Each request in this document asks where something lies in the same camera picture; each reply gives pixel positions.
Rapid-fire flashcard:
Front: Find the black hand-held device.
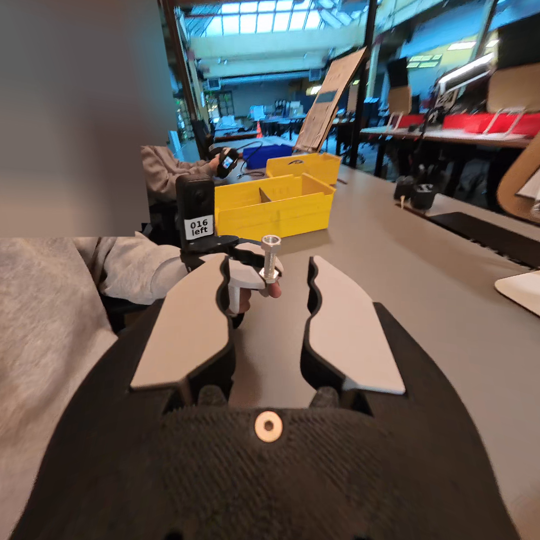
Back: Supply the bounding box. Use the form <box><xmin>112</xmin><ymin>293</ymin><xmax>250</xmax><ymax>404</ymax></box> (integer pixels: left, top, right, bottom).
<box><xmin>216</xmin><ymin>147</ymin><xmax>240</xmax><ymax>179</ymax></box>

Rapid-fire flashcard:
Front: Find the silver hex bolt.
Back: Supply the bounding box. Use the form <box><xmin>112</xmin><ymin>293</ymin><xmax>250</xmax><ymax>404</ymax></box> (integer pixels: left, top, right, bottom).
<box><xmin>258</xmin><ymin>252</ymin><xmax>282</xmax><ymax>284</ymax></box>

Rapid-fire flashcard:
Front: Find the leaning cardboard sheet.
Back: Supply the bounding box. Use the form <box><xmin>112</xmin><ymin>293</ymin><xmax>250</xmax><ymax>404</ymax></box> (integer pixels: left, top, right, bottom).
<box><xmin>293</xmin><ymin>46</ymin><xmax>368</xmax><ymax>153</ymax></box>

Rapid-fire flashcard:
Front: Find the black steel post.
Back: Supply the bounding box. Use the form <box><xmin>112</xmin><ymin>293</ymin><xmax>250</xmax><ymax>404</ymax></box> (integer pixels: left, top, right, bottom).
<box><xmin>349</xmin><ymin>0</ymin><xmax>379</xmax><ymax>168</ymax></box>

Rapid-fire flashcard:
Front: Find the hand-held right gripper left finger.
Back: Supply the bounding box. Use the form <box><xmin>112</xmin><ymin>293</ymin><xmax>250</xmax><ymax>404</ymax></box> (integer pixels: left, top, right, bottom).
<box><xmin>130</xmin><ymin>253</ymin><xmax>236</xmax><ymax>399</ymax></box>

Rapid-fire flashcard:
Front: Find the background work desk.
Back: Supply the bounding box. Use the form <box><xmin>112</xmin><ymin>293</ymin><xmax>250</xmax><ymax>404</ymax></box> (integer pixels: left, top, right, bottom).
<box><xmin>360</xmin><ymin>126</ymin><xmax>533</xmax><ymax>178</ymax></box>

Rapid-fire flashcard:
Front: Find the blue plastic bin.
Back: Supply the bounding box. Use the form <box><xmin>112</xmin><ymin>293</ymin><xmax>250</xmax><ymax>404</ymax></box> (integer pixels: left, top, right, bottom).
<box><xmin>242</xmin><ymin>143</ymin><xmax>294</xmax><ymax>170</ymax></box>

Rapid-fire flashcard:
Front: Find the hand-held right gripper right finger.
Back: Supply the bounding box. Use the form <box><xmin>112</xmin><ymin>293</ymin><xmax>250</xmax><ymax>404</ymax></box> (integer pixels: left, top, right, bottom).
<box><xmin>300</xmin><ymin>255</ymin><xmax>406</xmax><ymax>398</ymax></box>

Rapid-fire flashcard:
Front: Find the tan document holder board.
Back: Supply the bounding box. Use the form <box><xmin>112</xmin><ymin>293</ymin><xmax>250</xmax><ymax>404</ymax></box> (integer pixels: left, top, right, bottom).
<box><xmin>496</xmin><ymin>135</ymin><xmax>540</xmax><ymax>224</ymax></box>

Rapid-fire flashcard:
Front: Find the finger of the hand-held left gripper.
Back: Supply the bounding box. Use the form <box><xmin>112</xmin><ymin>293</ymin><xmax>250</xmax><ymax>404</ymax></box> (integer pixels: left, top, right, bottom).
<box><xmin>227</xmin><ymin>254</ymin><xmax>284</xmax><ymax>316</ymax></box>
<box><xmin>230</xmin><ymin>240</ymin><xmax>266</xmax><ymax>268</ymax></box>

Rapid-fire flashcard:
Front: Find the person's left hand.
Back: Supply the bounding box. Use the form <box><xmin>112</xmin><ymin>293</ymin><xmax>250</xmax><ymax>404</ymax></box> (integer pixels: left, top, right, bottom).
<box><xmin>237</xmin><ymin>281</ymin><xmax>283</xmax><ymax>316</ymax></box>

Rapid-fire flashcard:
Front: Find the person's left forearm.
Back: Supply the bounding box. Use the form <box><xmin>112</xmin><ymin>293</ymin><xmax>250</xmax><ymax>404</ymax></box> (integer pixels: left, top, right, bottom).
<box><xmin>74</xmin><ymin>235</ymin><xmax>191</xmax><ymax>306</ymax></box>

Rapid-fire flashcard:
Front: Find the black round holder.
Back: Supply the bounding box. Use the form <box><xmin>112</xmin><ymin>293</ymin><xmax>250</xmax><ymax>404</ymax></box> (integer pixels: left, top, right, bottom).
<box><xmin>393</xmin><ymin>175</ymin><xmax>417</xmax><ymax>202</ymax></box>
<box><xmin>410</xmin><ymin>183</ymin><xmax>436</xmax><ymax>210</ymax></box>

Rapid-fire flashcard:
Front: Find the divided yellow plastic bin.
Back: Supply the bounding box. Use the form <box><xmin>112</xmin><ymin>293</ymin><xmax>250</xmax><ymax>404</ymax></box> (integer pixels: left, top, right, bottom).
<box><xmin>214</xmin><ymin>172</ymin><xmax>337</xmax><ymax>242</ymax></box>

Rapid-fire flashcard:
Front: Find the wooden post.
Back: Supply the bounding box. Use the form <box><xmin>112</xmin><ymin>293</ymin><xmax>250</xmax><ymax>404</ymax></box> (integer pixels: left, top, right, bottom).
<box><xmin>161</xmin><ymin>0</ymin><xmax>203</xmax><ymax>124</ymax></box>

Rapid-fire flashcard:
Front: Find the person's grey sweatshirt torso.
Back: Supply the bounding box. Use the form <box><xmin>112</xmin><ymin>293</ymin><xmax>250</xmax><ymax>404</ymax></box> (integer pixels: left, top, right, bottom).
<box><xmin>0</xmin><ymin>236</ymin><xmax>166</xmax><ymax>540</ymax></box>

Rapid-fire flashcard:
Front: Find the grey desk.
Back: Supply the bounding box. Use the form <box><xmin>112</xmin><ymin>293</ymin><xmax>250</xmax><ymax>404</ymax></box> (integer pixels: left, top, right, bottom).
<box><xmin>211</xmin><ymin>137</ymin><xmax>540</xmax><ymax>540</ymax></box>

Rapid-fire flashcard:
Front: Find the black desk cable tray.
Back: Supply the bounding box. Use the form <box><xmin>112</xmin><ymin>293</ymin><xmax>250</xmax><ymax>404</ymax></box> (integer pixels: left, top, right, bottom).
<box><xmin>426</xmin><ymin>211</ymin><xmax>540</xmax><ymax>271</ymax></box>

